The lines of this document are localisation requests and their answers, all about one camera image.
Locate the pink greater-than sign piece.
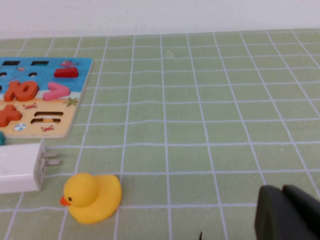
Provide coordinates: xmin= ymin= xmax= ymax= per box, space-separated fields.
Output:
xmin=42 ymin=81 xmax=71 ymax=102

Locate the green checked tablecloth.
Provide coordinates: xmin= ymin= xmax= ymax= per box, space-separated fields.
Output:
xmin=0 ymin=28 xmax=320 ymax=240

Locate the orange plus sign piece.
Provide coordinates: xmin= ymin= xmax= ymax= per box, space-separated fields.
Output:
xmin=0 ymin=104 xmax=23 ymax=128

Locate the yellow rubber duck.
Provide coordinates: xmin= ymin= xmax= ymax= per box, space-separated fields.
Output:
xmin=59 ymin=172 xmax=123 ymax=225

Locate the blue wooden puzzle board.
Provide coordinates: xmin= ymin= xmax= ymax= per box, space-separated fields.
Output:
xmin=0 ymin=57 xmax=94 ymax=139

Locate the white power adapter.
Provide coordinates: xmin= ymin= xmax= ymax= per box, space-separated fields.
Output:
xmin=0 ymin=142 xmax=62 ymax=195

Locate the red minus sign piece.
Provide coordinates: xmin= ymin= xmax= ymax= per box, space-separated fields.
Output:
xmin=53 ymin=67 xmax=79 ymax=79

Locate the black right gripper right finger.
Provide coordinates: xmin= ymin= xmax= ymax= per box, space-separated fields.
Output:
xmin=282 ymin=184 xmax=320 ymax=240

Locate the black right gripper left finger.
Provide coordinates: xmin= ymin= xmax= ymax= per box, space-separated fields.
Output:
xmin=254 ymin=184 xmax=318 ymax=240

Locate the orange number ten piece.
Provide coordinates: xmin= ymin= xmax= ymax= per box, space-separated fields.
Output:
xmin=3 ymin=80 xmax=40 ymax=102

